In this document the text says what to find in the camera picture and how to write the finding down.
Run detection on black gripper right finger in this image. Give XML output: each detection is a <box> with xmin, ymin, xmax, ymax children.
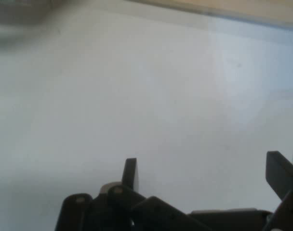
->
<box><xmin>264</xmin><ymin>151</ymin><xmax>293</xmax><ymax>231</ymax></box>

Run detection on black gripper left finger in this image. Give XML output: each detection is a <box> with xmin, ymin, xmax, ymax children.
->
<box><xmin>55</xmin><ymin>158</ymin><xmax>210</xmax><ymax>231</ymax></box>

